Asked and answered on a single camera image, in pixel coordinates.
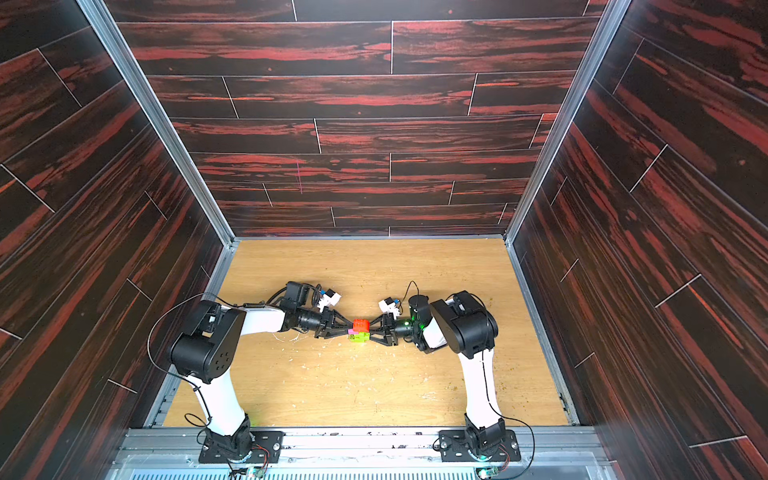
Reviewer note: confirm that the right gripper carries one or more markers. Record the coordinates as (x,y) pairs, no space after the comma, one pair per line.
(388,329)

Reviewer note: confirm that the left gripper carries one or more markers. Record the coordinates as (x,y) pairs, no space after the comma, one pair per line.
(328,321)

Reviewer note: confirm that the red lego brick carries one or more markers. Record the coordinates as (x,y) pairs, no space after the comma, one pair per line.
(361,326)

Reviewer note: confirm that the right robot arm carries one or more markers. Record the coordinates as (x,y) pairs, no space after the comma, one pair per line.
(463,324)

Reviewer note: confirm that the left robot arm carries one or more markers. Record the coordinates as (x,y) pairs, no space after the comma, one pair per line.
(205,350)

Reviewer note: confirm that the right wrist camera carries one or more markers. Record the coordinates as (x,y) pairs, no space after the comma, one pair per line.
(391,307)

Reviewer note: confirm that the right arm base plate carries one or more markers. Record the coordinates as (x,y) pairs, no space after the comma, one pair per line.
(459,445)

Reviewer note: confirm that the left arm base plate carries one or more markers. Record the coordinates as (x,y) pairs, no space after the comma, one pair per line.
(255,447)

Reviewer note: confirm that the aluminium front rail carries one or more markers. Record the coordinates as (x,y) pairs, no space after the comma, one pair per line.
(363,453)

